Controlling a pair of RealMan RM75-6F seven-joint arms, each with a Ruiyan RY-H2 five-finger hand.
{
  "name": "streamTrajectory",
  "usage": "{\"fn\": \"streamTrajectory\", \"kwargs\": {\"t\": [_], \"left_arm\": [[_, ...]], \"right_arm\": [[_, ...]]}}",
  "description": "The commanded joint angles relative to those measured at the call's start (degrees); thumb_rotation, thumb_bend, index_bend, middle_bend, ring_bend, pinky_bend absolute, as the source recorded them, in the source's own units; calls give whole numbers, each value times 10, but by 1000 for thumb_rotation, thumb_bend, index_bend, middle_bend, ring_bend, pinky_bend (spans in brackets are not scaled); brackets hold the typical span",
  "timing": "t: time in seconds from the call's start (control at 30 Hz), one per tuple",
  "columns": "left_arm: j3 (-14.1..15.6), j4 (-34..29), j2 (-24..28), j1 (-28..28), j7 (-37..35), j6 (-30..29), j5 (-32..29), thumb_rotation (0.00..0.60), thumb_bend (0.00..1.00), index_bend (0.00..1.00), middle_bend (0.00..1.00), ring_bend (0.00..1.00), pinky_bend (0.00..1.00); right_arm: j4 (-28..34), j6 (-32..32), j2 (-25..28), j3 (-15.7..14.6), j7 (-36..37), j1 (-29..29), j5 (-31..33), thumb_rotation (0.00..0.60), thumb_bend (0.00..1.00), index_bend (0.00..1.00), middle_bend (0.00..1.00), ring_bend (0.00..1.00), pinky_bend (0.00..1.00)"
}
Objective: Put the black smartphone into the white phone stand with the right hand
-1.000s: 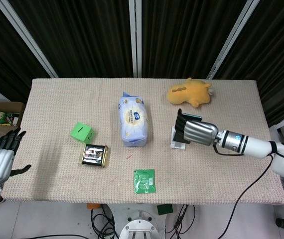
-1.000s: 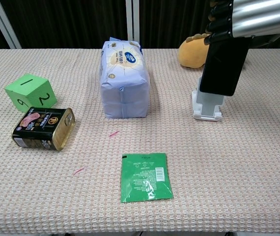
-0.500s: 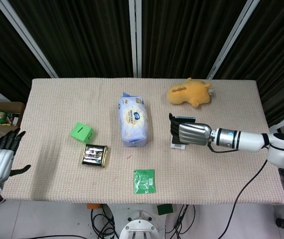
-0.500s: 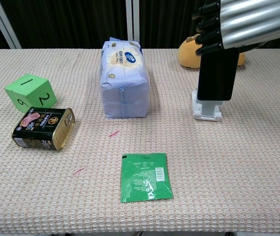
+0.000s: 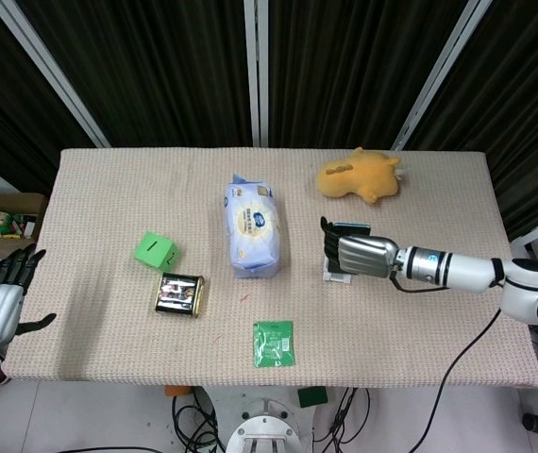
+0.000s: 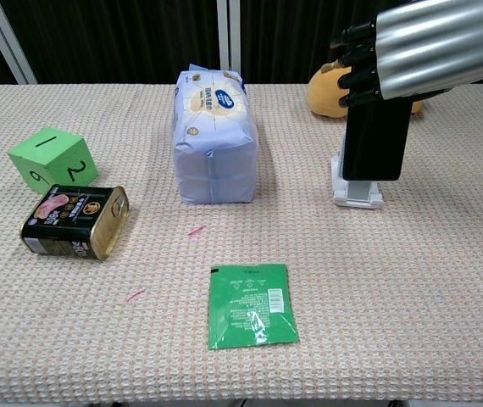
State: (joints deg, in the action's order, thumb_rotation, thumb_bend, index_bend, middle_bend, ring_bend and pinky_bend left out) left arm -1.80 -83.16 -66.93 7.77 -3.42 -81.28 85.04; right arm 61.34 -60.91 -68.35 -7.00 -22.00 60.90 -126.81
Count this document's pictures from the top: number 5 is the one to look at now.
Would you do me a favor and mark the black gold luncheon meat can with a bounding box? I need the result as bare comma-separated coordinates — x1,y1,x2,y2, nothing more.
154,272,206,319

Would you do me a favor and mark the brown cardboard box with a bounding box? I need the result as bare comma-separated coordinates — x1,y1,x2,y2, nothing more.
0,176,48,259

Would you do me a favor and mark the dark green block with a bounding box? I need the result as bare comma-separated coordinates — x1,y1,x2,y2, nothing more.
296,385,329,410

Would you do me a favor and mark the white metal frame post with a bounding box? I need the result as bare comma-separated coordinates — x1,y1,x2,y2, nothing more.
0,0,111,148
391,0,492,151
244,0,270,147

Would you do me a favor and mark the black floor cable bundle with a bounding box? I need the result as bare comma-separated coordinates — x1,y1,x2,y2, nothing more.
313,386,374,445
170,386,227,453

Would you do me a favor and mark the grey round robot base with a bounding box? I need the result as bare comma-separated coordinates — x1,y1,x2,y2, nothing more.
225,398,315,453

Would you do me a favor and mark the yellow plush dinosaur toy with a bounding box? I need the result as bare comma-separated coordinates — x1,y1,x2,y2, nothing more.
314,146,403,205

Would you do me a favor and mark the long black power cable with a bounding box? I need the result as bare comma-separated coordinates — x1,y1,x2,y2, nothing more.
405,309,504,453

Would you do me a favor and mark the white grey phone stand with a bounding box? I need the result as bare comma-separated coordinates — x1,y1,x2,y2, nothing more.
322,257,355,284

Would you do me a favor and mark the green numbered foam cube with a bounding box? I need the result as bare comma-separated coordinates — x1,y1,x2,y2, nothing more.
132,230,180,273

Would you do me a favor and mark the green foil sachet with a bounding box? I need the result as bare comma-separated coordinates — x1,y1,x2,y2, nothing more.
252,320,295,368

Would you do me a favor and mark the short black wrist cable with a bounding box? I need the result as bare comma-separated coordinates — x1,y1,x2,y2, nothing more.
388,263,445,294

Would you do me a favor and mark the pink white woven tablecloth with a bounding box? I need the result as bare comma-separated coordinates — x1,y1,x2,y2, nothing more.
2,148,538,391

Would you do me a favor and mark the light blue tissue pack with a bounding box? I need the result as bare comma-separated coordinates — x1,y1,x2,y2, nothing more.
223,173,283,280

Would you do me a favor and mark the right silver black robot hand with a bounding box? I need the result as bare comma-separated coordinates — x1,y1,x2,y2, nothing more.
319,215,401,279

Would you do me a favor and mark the black smartphone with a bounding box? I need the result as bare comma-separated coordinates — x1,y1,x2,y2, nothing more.
332,221,373,237

